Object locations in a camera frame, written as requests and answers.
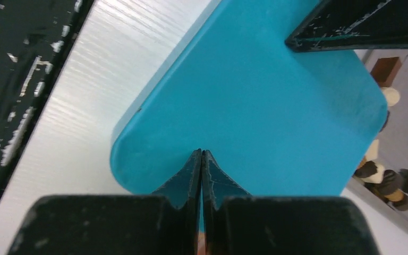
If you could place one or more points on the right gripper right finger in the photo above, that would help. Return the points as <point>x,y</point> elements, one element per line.
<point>216,187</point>

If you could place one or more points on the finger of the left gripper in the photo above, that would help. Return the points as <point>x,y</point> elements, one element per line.
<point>350,25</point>

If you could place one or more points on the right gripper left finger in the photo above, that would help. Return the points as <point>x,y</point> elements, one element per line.
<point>180,215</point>

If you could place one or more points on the teal box lid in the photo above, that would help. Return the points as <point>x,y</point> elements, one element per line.
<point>278,123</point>

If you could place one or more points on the silver metal tray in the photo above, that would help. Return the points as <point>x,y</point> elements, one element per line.
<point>371,59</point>

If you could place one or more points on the pile of assorted chocolates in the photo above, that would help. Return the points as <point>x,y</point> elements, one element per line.
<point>387,158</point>

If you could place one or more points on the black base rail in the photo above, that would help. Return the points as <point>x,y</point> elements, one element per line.
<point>36,38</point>

